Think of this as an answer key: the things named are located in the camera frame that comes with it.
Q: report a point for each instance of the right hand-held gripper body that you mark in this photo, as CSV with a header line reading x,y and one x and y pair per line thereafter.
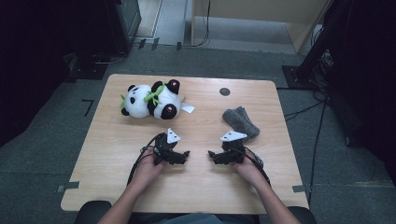
x,y
235,149

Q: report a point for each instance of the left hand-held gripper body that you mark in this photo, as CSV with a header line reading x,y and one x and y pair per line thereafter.
x,y
162,146

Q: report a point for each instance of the grey sock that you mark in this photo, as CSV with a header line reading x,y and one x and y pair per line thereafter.
x,y
241,123

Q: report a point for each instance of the panda plush toy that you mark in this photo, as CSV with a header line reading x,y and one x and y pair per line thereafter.
x,y
140,102

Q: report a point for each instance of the person's right hand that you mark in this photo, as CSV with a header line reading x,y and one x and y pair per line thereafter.
x,y
250,171

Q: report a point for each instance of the person's left hand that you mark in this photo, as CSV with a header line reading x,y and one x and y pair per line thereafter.
x,y
148,171

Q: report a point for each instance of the dark round table grommet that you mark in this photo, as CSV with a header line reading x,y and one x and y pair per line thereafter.
x,y
224,91

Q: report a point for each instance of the person's dark clothing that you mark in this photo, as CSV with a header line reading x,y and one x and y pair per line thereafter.
x,y
193,219

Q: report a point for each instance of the black floor tape mark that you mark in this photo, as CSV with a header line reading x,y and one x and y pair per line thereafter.
x,y
89,107

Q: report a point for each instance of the dark floor tape strip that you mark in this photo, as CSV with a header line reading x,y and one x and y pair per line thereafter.
x,y
142,43
155,43
179,46

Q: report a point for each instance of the grey floor tape strip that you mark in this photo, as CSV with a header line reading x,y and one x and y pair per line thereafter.
x,y
68,186

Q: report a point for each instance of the black stand base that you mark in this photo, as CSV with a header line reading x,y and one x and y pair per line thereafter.
x,y
88,70

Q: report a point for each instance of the black metal stand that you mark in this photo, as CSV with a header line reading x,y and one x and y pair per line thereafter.
x,y
311,59

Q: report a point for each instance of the wooden cabinet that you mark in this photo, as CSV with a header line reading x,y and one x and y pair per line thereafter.
x,y
249,7

